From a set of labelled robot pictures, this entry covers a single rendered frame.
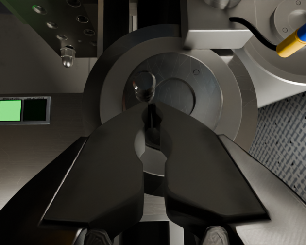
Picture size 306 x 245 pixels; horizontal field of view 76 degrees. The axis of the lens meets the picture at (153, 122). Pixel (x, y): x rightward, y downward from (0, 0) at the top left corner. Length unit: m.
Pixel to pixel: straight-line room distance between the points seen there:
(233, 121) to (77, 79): 1.74
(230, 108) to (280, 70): 0.06
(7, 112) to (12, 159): 0.12
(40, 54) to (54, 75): 0.22
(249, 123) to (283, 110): 0.17
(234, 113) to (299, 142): 0.16
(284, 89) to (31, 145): 0.52
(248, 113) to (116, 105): 0.11
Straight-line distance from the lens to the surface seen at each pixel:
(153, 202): 0.50
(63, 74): 1.90
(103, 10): 0.21
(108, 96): 0.16
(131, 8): 0.63
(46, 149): 0.55
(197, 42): 0.17
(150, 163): 0.15
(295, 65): 0.22
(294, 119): 0.33
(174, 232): 0.53
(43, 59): 2.00
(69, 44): 0.55
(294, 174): 0.33
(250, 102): 0.18
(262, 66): 0.20
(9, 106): 0.60
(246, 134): 0.18
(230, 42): 0.18
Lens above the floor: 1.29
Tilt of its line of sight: 8 degrees down
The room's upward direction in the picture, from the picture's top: 179 degrees clockwise
